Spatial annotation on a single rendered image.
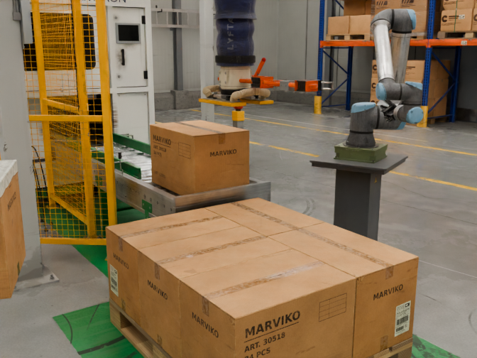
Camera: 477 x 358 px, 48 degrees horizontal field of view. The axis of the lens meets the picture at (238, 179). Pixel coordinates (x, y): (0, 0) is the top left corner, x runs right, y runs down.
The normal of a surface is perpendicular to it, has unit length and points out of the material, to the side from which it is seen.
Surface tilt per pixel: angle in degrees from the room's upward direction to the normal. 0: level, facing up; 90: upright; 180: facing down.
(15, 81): 91
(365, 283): 90
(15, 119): 90
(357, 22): 87
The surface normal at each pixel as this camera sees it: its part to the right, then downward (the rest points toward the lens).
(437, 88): 0.58, 0.19
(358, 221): -0.53, 0.20
